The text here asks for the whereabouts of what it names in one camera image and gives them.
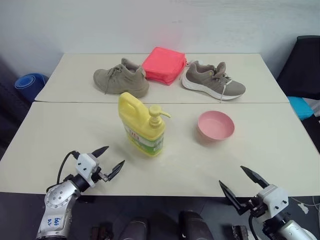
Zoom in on yellow pump soap bottle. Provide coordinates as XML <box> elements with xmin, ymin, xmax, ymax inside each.
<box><xmin>118</xmin><ymin>92</ymin><xmax>172</xmax><ymax>158</ymax></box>

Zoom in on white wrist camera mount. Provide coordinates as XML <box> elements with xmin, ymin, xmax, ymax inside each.
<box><xmin>257</xmin><ymin>184</ymin><xmax>290</xmax><ymax>222</ymax></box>
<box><xmin>75</xmin><ymin>153</ymin><xmax>100</xmax><ymax>188</ymax></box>

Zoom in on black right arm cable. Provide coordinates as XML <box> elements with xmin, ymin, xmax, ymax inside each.
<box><xmin>248</xmin><ymin>215</ymin><xmax>259</xmax><ymax>240</ymax></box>

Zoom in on pink plastic bowl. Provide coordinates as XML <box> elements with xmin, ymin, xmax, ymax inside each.
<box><xmin>195</xmin><ymin>110</ymin><xmax>236</xmax><ymax>144</ymax></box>

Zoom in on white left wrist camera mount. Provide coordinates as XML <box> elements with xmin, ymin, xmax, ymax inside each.
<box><xmin>75</xmin><ymin>153</ymin><xmax>100</xmax><ymax>188</ymax></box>

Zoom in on tan sneaker with white sole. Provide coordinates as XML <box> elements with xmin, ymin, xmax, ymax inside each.
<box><xmin>180</xmin><ymin>60</ymin><xmax>247</xmax><ymax>104</ymax></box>

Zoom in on tan suede sneaker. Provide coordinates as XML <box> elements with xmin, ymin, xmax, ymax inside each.
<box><xmin>93</xmin><ymin>57</ymin><xmax>150</xmax><ymax>99</ymax></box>

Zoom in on red folded fabric bag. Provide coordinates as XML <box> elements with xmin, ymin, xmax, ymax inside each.
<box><xmin>141</xmin><ymin>46</ymin><xmax>189</xmax><ymax>87</ymax></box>

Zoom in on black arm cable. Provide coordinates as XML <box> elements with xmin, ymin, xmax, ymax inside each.
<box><xmin>56</xmin><ymin>150</ymin><xmax>81</xmax><ymax>185</ymax></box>
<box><xmin>248</xmin><ymin>215</ymin><xmax>259</xmax><ymax>240</ymax></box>

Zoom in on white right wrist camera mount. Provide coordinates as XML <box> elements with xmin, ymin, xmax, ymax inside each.
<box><xmin>257</xmin><ymin>184</ymin><xmax>290</xmax><ymax>222</ymax></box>

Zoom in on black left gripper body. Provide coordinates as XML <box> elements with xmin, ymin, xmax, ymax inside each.
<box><xmin>90</xmin><ymin>157</ymin><xmax>110</xmax><ymax>183</ymax></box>

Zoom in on blue rolled foam mat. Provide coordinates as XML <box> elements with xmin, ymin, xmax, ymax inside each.
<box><xmin>14</xmin><ymin>73</ymin><xmax>50</xmax><ymax>91</ymax></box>

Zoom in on cyan plastic bag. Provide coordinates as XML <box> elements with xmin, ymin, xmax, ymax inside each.
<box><xmin>287</xmin><ymin>96</ymin><xmax>315</xmax><ymax>122</ymax></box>

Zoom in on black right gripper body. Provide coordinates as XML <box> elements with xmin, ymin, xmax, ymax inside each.
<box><xmin>242</xmin><ymin>194</ymin><xmax>264</xmax><ymax>219</ymax></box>

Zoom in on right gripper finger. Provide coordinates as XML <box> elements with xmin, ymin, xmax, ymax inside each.
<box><xmin>218</xmin><ymin>180</ymin><xmax>248</xmax><ymax>216</ymax></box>
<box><xmin>240</xmin><ymin>165</ymin><xmax>271</xmax><ymax>190</ymax></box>

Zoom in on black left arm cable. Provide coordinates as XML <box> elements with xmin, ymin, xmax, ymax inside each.
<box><xmin>56</xmin><ymin>150</ymin><xmax>81</xmax><ymax>185</ymax></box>

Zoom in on white cable with plug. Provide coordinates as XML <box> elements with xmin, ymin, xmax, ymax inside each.
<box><xmin>289</xmin><ymin>194</ymin><xmax>320</xmax><ymax>215</ymax></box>

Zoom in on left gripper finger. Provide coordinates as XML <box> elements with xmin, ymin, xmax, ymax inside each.
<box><xmin>106</xmin><ymin>160</ymin><xmax>126</xmax><ymax>182</ymax></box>
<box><xmin>91</xmin><ymin>146</ymin><xmax>110</xmax><ymax>159</ymax></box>

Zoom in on black chair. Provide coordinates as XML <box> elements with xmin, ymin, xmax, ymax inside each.
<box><xmin>276</xmin><ymin>35</ymin><xmax>320</xmax><ymax>101</ymax></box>

